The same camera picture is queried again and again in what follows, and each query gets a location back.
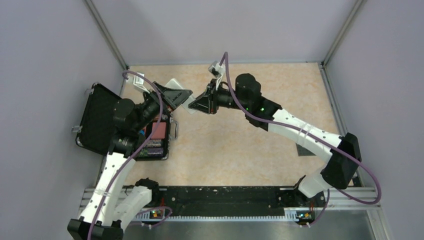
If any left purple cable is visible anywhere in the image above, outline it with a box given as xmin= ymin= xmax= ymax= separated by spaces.
xmin=86 ymin=70 xmax=173 ymax=240

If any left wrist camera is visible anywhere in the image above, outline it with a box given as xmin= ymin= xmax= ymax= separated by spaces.
xmin=132 ymin=72 xmax=150 ymax=93

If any white remote control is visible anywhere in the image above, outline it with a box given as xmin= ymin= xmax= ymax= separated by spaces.
xmin=165 ymin=78 xmax=196 ymax=115

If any purple cable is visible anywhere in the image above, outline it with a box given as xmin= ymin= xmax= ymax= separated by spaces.
xmin=86 ymin=70 xmax=173 ymax=240
xmin=219 ymin=51 xmax=382 ymax=228

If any grey brick baseplate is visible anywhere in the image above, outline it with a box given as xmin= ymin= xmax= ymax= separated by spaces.
xmin=295 ymin=144 xmax=315 ymax=157

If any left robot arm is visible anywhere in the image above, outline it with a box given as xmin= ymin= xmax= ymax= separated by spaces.
xmin=67 ymin=81 xmax=193 ymax=240

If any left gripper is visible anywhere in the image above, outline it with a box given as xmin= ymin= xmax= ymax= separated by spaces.
xmin=133 ymin=80 xmax=192 ymax=132

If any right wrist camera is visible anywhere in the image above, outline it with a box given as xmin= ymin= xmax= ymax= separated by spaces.
xmin=208 ymin=61 xmax=226 ymax=90

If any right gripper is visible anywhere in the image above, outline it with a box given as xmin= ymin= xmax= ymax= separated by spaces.
xmin=189 ymin=79 xmax=250 ymax=116

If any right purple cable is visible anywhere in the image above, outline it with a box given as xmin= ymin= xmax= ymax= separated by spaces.
xmin=219 ymin=51 xmax=382 ymax=228

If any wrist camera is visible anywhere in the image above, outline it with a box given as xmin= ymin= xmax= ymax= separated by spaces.
xmin=132 ymin=72 xmax=150 ymax=93
xmin=208 ymin=61 xmax=226 ymax=90

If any black open case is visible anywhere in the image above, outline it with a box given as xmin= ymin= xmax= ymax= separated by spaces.
xmin=75 ymin=83 xmax=172 ymax=161

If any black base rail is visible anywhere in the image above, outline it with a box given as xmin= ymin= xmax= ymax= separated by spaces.
xmin=146 ymin=186 xmax=326 ymax=223

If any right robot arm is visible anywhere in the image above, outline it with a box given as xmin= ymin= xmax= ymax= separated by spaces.
xmin=234 ymin=73 xmax=361 ymax=206

